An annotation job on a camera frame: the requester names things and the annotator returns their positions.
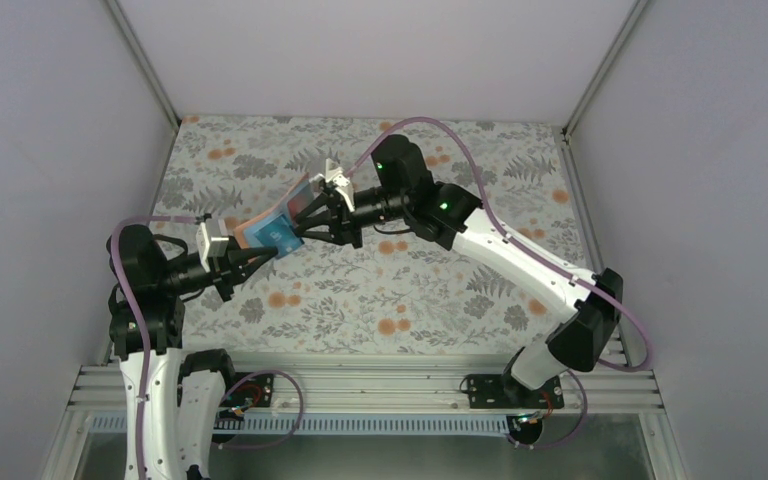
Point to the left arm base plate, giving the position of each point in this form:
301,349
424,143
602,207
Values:
254,393

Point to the floral table mat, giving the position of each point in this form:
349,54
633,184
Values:
395,294

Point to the aluminium rail frame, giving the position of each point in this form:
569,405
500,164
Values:
419,384

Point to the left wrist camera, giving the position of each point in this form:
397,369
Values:
212,239

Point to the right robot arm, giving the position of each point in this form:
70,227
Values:
457,220

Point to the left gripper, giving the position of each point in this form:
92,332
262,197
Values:
237,272

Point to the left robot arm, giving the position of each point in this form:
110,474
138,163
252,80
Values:
172,396

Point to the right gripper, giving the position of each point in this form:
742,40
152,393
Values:
343,227

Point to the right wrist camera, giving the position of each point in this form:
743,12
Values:
333,179

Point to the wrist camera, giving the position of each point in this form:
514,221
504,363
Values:
212,239
333,179

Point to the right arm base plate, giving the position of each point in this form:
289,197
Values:
494,391

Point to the blue credit card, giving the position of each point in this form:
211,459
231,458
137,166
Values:
274,230

